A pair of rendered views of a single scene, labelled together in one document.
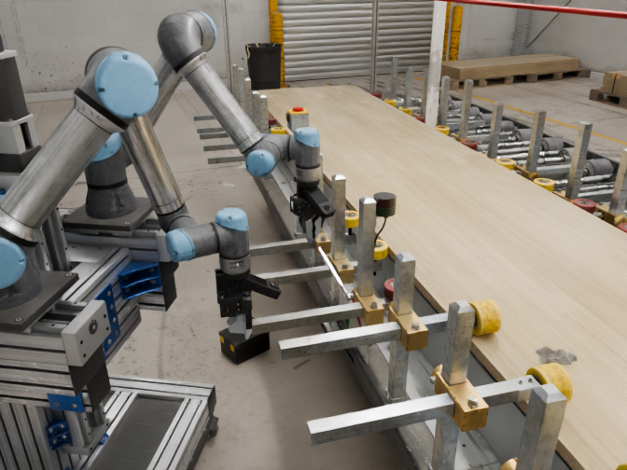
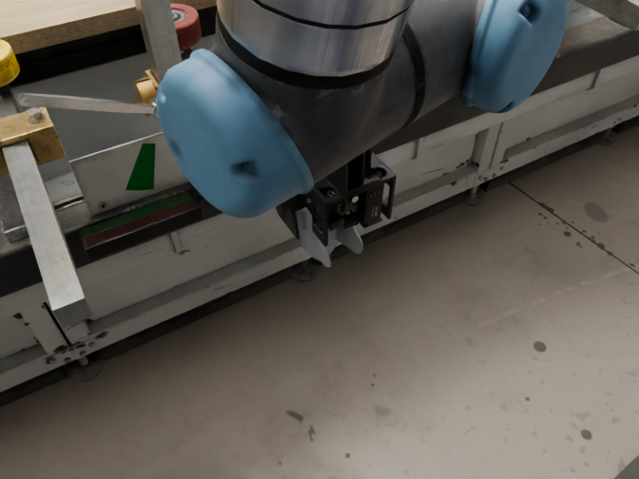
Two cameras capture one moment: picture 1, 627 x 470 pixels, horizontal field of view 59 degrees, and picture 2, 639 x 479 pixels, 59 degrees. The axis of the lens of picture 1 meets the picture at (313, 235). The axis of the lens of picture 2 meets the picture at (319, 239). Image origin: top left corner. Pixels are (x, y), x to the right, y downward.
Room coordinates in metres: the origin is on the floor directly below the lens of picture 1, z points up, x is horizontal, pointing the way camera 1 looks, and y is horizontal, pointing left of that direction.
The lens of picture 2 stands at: (1.32, 0.57, 1.28)
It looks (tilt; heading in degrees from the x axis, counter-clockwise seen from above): 47 degrees down; 255
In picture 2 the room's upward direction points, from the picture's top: straight up
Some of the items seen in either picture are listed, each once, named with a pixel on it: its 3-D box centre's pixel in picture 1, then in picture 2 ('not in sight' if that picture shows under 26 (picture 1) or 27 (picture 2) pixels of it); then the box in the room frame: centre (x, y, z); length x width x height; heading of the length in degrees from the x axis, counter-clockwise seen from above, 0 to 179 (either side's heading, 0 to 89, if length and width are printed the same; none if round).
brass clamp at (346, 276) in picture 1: (340, 267); (0, 147); (1.56, -0.08, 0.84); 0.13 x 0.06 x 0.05; 15
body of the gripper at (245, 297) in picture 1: (234, 290); (335, 159); (1.21, 0.20, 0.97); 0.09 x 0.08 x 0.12; 105
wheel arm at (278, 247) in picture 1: (297, 245); not in sight; (1.77, 0.06, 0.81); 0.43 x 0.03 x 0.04; 105
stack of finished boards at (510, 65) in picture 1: (506, 65); not in sight; (9.51, -3.24, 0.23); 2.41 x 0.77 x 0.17; 112
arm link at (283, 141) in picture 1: (272, 148); not in sight; (1.59, 0.12, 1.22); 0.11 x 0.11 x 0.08; 79
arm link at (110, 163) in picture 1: (104, 156); not in sight; (1.58, 0.62, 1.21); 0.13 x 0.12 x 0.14; 169
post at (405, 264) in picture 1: (399, 341); not in sight; (1.10, -0.21, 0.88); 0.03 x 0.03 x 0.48; 15
